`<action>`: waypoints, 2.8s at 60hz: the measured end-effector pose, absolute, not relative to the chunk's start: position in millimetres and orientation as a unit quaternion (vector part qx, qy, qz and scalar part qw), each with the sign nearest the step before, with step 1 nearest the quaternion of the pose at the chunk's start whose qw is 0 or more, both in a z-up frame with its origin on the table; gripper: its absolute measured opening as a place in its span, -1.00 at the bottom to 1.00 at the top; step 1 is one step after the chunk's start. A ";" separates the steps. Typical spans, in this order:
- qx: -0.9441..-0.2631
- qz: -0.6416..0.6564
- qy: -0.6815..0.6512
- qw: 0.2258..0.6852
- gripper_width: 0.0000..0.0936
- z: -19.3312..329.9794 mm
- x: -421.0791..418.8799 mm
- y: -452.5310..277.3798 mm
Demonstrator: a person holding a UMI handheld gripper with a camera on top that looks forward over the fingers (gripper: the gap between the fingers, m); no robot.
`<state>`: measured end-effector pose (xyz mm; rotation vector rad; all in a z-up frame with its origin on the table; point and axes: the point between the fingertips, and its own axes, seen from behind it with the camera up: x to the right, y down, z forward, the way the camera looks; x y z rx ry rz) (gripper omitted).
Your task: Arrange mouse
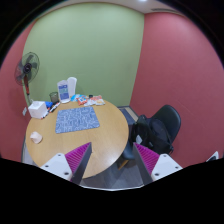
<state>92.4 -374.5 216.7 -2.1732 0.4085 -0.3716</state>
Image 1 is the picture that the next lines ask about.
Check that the white tissue box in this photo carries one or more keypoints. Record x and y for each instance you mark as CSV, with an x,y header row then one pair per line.
x,y
37,109

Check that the blue patterned mouse pad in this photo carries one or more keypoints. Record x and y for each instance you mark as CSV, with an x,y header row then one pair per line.
x,y
76,119

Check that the black office chair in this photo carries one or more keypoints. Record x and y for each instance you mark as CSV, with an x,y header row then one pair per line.
x,y
172,121

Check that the clear plastic jug with label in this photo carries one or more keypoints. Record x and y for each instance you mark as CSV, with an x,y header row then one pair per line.
x,y
63,91

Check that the light blue packet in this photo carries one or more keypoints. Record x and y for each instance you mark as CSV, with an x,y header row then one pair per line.
x,y
75,97

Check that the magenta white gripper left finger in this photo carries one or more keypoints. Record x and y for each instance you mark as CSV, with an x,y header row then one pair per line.
x,y
70,166

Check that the crumpled pink tissue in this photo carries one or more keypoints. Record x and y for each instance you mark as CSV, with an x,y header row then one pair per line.
x,y
36,137

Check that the black backpack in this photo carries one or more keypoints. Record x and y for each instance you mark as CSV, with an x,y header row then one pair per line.
x,y
152,133

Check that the round wooden table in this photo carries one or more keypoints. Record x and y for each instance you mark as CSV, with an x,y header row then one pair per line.
x,y
108,140

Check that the dark green cup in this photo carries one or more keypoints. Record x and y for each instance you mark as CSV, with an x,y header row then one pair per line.
x,y
54,97

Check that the black and red marker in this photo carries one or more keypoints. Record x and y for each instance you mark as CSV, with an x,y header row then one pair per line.
x,y
54,107

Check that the black standing fan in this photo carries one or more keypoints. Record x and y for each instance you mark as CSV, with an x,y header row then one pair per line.
x,y
26,70

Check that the white plastic container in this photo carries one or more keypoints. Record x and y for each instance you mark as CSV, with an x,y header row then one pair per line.
x,y
72,81

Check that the orange snack packet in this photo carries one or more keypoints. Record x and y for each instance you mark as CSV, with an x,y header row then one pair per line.
x,y
96,100

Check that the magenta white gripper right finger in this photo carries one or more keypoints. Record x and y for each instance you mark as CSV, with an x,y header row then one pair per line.
x,y
153,166

